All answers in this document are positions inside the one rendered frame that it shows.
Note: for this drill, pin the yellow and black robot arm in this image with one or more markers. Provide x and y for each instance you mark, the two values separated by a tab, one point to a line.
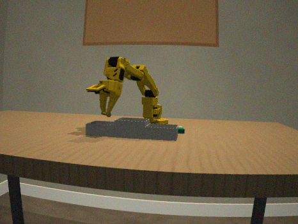
137	73

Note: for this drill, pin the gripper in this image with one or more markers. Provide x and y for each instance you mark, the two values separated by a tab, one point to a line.
113	91

